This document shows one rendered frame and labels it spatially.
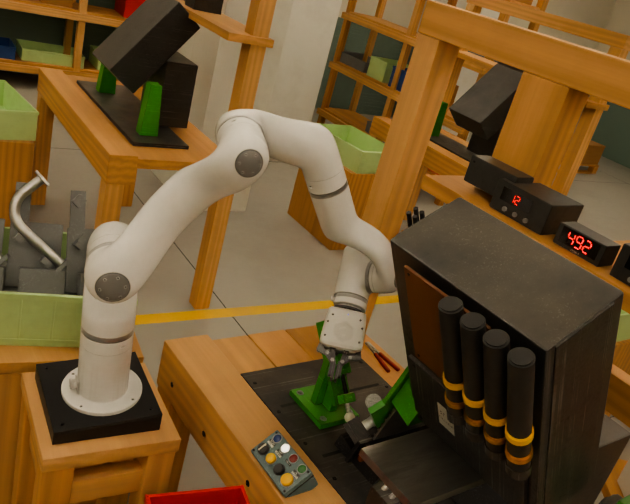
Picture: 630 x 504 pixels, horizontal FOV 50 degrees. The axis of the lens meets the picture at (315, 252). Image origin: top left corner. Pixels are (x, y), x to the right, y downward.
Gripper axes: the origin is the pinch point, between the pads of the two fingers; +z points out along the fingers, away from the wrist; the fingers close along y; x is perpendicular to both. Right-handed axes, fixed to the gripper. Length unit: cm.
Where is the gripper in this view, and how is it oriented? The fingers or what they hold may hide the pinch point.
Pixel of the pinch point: (334, 372)
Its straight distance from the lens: 161.5
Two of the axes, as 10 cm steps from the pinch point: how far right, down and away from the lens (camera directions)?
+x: -0.2, 3.7, 9.3
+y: 9.8, 2.1, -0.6
